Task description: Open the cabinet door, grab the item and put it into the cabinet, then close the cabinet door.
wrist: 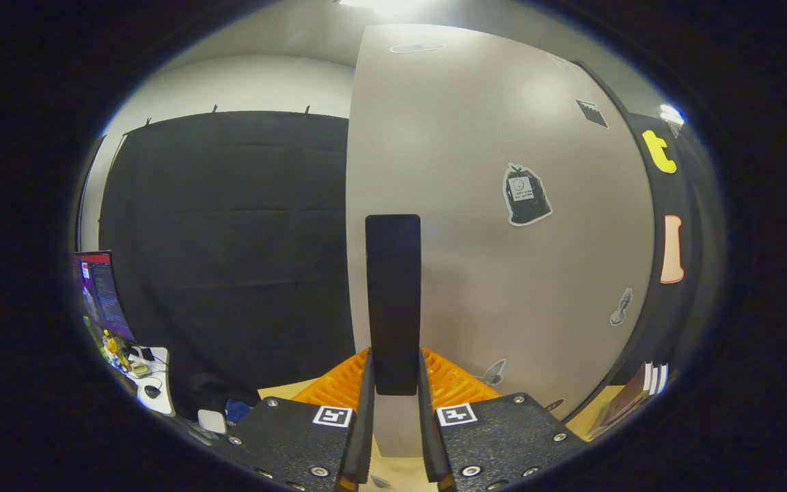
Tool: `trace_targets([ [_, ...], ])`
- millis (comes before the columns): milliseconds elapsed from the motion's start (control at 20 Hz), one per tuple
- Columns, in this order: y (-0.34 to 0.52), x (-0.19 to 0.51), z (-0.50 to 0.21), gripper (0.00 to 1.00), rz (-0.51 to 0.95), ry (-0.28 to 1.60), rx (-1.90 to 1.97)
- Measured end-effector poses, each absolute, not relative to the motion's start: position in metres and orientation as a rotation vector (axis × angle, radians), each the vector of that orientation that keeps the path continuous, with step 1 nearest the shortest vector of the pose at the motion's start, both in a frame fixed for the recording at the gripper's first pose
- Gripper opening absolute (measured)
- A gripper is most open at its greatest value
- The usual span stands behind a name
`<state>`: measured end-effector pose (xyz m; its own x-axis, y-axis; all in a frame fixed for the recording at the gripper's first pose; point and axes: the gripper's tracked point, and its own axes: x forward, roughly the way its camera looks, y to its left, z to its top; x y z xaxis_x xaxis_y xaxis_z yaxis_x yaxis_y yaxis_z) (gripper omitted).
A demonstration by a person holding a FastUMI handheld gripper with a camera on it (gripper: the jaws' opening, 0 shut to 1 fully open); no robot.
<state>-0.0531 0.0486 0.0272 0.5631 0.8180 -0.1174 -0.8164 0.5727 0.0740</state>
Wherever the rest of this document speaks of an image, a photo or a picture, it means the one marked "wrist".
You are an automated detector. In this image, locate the computer monitor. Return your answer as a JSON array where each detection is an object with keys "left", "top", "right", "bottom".
[{"left": 74, "top": 251, "right": 137, "bottom": 344}]

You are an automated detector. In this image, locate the large ceiling light panel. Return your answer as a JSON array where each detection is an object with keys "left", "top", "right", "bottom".
[{"left": 337, "top": 0, "right": 423, "bottom": 14}]

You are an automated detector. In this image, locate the brown cover book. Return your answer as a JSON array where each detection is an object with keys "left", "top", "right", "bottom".
[{"left": 588, "top": 364, "right": 648, "bottom": 439}]

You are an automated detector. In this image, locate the black door handle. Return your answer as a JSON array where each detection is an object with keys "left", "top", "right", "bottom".
[{"left": 365, "top": 214, "right": 422, "bottom": 397}]

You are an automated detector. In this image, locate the white desk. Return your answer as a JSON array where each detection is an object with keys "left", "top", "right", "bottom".
[{"left": 124, "top": 344, "right": 177, "bottom": 418}]

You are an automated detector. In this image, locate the yellow figurine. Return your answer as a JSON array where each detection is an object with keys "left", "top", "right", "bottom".
[{"left": 101, "top": 330, "right": 129, "bottom": 371}]

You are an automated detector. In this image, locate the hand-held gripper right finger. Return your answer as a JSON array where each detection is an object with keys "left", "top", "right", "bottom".
[{"left": 417, "top": 347, "right": 585, "bottom": 492}]

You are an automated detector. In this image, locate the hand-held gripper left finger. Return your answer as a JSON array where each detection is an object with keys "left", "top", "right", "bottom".
[{"left": 226, "top": 347, "right": 375, "bottom": 492}]

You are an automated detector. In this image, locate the beige cabinet door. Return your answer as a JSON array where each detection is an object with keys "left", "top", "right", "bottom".
[{"left": 346, "top": 24, "right": 656, "bottom": 459}]

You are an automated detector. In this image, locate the small white box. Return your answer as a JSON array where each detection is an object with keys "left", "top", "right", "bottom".
[{"left": 197, "top": 408, "right": 228, "bottom": 435}]

